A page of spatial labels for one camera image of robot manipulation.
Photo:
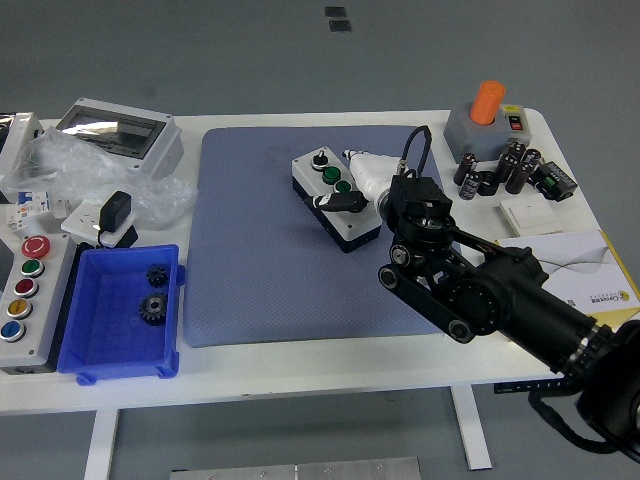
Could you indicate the white wall socket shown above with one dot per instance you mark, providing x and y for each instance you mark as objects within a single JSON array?
[{"x": 80, "y": 220}]

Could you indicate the white circuit breaker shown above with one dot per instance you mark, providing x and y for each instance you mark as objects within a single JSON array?
[{"x": 27, "y": 202}]

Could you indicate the five-button grey control box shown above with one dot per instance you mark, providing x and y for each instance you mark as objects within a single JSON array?
[{"x": 42, "y": 290}]

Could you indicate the black relay module green terminal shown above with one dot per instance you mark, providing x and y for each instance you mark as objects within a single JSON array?
[{"x": 557, "y": 182}]

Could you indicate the orange cylinder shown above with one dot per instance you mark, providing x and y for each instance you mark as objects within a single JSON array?
[{"x": 487, "y": 102}]

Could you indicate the grey metal plate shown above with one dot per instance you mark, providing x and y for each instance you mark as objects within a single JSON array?
[{"x": 300, "y": 470}]

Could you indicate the small black gear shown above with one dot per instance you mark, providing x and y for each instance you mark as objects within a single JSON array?
[{"x": 157, "y": 276}]

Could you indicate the white wall switch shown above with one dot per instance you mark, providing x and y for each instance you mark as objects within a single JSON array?
[{"x": 530, "y": 215}]

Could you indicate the dark floor plate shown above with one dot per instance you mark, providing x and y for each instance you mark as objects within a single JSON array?
[
  {"x": 340, "y": 26},
  {"x": 335, "y": 11}
]

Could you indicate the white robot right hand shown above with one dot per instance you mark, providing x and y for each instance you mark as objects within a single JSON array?
[{"x": 372, "y": 172}]

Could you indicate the grey switch box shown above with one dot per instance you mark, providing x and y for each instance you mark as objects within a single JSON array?
[{"x": 462, "y": 135}]

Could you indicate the black cylindrical capacitor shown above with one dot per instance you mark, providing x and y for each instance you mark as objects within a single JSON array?
[
  {"x": 470, "y": 187},
  {"x": 516, "y": 149},
  {"x": 506, "y": 170},
  {"x": 465, "y": 167},
  {"x": 517, "y": 180}
]

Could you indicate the black table control panel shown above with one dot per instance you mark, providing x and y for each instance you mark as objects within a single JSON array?
[{"x": 520, "y": 387}]

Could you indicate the white table leg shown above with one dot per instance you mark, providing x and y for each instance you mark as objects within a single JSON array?
[
  {"x": 472, "y": 430},
  {"x": 102, "y": 445}
]

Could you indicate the white plastic enclosure box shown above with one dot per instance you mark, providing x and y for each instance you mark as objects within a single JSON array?
[{"x": 17, "y": 145}]

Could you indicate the grey-blue table mat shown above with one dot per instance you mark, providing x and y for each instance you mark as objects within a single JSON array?
[{"x": 250, "y": 240}]

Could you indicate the clear plastic bag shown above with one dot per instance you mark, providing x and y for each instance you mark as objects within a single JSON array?
[{"x": 85, "y": 167}]

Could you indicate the blue plastic bin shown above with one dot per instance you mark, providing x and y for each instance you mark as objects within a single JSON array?
[{"x": 115, "y": 345}]

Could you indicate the black power adapter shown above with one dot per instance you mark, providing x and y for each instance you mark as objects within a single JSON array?
[{"x": 115, "y": 210}]

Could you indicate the white and yellow carton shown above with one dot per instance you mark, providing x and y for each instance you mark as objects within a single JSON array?
[{"x": 585, "y": 265}]

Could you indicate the large black gear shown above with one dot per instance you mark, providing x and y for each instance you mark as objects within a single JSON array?
[{"x": 150, "y": 312}]

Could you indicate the four-button grey control box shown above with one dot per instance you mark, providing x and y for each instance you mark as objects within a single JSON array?
[{"x": 345, "y": 227}]

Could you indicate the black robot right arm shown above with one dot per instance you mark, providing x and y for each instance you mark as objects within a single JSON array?
[{"x": 505, "y": 295}]

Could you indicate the grey enclosure with clear lid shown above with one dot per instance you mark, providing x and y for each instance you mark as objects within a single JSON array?
[{"x": 160, "y": 150}]

